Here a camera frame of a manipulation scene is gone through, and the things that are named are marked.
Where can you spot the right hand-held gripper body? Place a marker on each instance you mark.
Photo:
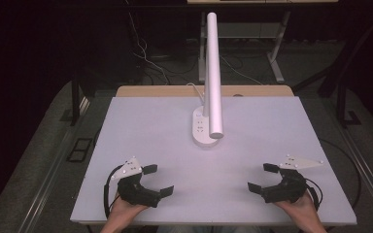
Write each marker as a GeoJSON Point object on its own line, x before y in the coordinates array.
{"type": "Point", "coordinates": [288, 189]}

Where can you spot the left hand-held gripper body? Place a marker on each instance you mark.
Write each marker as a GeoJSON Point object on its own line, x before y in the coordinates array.
{"type": "Point", "coordinates": [136, 192]}

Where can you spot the person's left hand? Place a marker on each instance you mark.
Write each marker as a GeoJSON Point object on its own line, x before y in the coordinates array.
{"type": "Point", "coordinates": [124, 210]}

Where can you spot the person's right hand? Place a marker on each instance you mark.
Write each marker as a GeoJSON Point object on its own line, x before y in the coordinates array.
{"type": "Point", "coordinates": [302, 210]}

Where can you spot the white table mat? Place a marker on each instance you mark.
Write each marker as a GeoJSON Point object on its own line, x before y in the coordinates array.
{"type": "Point", "coordinates": [213, 181]}

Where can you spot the wooden table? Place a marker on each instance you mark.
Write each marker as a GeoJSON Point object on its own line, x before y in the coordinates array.
{"type": "Point", "coordinates": [162, 91]}

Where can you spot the black metal stand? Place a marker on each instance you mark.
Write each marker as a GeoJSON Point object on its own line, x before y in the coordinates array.
{"type": "Point", "coordinates": [345, 110]}
{"type": "Point", "coordinates": [75, 103]}

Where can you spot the white desk lamp with sockets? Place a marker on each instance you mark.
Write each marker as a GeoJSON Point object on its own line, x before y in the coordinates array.
{"type": "Point", "coordinates": [213, 81]}

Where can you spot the black floor frame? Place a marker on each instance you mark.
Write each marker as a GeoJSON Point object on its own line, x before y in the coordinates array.
{"type": "Point", "coordinates": [79, 149]}

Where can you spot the aluminium floor rail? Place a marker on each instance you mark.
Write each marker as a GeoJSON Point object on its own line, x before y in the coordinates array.
{"type": "Point", "coordinates": [366, 171]}
{"type": "Point", "coordinates": [50, 174]}

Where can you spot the grey metal desk frame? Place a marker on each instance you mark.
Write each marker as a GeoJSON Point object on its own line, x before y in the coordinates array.
{"type": "Point", "coordinates": [277, 61]}

